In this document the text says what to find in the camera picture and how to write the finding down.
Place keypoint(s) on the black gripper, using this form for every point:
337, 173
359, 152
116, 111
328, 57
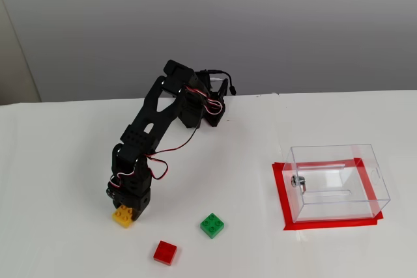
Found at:
141, 202

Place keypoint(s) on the yellow lego brick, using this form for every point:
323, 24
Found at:
123, 217

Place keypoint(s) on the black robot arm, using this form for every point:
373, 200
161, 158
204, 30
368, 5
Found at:
153, 118

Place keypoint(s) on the red lego brick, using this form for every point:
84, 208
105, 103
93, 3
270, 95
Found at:
165, 252

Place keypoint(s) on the green lego brick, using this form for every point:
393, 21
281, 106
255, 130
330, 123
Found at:
211, 226

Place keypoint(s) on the transparent plastic box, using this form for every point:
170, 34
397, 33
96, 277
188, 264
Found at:
339, 203

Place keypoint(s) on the black table clamp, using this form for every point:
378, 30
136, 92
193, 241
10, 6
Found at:
223, 90

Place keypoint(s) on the red tape square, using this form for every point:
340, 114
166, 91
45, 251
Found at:
278, 193

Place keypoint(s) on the silver cam lock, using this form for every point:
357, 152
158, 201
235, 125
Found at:
297, 182

